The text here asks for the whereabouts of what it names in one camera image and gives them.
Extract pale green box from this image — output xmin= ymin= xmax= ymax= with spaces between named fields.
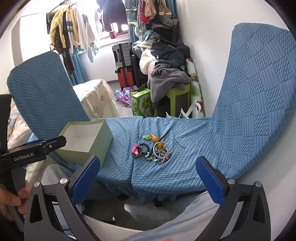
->
xmin=56 ymin=118 xmax=113 ymax=166

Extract black patterned woven bangle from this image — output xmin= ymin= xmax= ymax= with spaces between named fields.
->
xmin=131 ymin=143 xmax=150 ymax=158

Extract pink ribbon hair clip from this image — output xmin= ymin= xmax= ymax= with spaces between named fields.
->
xmin=131 ymin=144 xmax=142 ymax=157

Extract orange gourd ornament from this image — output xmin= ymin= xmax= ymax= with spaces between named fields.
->
xmin=150 ymin=133 xmax=164 ymax=149

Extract silver ring bangle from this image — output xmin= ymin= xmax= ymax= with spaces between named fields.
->
xmin=152 ymin=142 xmax=171 ymax=163

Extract green hat hair clip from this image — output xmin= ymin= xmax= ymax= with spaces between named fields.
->
xmin=142 ymin=135 xmax=152 ymax=140

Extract person left hand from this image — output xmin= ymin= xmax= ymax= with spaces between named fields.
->
xmin=0 ymin=180 xmax=31 ymax=221

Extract patterned bed quilt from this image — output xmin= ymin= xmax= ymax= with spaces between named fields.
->
xmin=7 ymin=101 xmax=32 ymax=149

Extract floral rolled mat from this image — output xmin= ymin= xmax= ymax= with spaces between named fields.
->
xmin=186 ymin=58 xmax=206 ymax=118

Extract cream lace covered furniture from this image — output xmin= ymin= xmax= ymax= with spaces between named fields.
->
xmin=73 ymin=79 xmax=120 ymax=118

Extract green plastic stool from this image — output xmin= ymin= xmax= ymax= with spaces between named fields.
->
xmin=154 ymin=83 xmax=191 ymax=118

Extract purple patterned cloth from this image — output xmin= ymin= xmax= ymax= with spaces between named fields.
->
xmin=113 ymin=86 xmax=135 ymax=108

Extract green cardboard carton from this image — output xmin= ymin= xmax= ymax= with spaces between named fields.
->
xmin=129 ymin=84 xmax=154 ymax=118

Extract grey fleece garment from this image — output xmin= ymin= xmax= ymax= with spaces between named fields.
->
xmin=147 ymin=63 xmax=191 ymax=103

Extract red suitcase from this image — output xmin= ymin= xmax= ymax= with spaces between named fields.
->
xmin=115 ymin=66 xmax=135 ymax=89

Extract dark navy jacket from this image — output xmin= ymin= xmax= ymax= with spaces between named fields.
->
xmin=151 ymin=40 xmax=191 ymax=68

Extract grey suitcase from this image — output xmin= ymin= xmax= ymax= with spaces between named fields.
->
xmin=112 ymin=42 xmax=132 ymax=69

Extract hanging clothes on rack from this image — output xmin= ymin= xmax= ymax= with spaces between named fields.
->
xmin=47 ymin=1 xmax=101 ymax=74

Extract white puffy jacket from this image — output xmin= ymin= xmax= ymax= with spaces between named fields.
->
xmin=139 ymin=49 xmax=158 ymax=75

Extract white bag with straps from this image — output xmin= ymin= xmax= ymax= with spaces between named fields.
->
xmin=165 ymin=103 xmax=202 ymax=119

